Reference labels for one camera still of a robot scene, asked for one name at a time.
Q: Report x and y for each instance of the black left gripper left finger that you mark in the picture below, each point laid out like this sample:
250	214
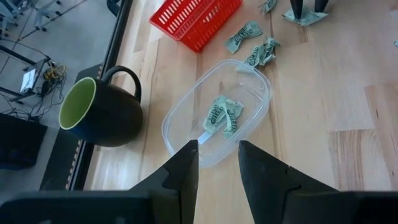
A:
183	174

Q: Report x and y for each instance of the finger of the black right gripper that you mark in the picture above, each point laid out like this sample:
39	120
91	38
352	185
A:
321	4
298	7

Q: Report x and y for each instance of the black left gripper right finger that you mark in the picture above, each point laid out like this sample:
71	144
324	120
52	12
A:
264	180

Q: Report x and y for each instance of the green-printed paper wrapper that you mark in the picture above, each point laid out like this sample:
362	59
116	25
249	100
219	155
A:
261	54
269	5
311	18
222	115
244	35

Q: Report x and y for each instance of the clear plastic food container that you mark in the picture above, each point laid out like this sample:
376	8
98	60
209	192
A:
186	124

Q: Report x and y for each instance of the black mug green inside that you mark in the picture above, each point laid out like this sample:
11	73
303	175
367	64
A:
109	118

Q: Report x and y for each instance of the red plastic slotted basket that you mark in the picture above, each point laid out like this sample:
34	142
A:
199	21

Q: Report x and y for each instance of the black floor box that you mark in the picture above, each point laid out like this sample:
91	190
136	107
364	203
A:
18	140

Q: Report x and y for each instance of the white floor device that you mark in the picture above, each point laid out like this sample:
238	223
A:
28	80

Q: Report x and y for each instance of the black table edge rail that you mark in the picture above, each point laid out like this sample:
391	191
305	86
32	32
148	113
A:
62	168

